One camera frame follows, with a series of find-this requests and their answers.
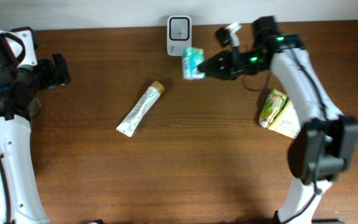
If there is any teal tissue pack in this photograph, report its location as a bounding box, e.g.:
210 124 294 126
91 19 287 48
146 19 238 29
182 47 205 80

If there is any green drink carton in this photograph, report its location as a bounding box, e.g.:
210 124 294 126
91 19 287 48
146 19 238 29
259 88 288 128

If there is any yellow snack bag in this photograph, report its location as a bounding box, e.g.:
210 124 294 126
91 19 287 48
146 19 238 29
268 100 301 139

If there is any white tube with wooden cap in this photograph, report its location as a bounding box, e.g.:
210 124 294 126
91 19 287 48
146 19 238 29
116 81 165 137

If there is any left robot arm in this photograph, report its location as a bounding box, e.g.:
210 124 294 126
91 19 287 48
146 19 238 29
0 27 71 223

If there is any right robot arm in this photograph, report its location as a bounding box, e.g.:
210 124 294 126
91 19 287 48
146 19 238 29
198 16 358 223

